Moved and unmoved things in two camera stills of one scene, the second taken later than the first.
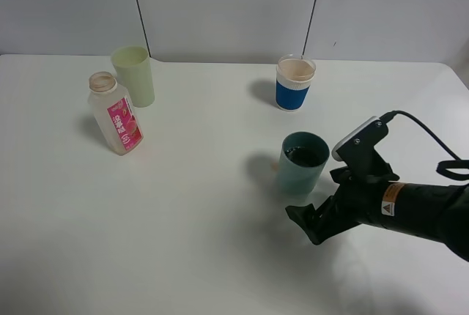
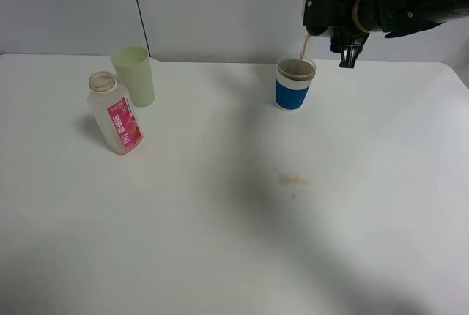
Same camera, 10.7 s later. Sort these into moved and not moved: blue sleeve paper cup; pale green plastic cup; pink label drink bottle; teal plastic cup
Moved: teal plastic cup
Not moved: pink label drink bottle; blue sleeve paper cup; pale green plastic cup
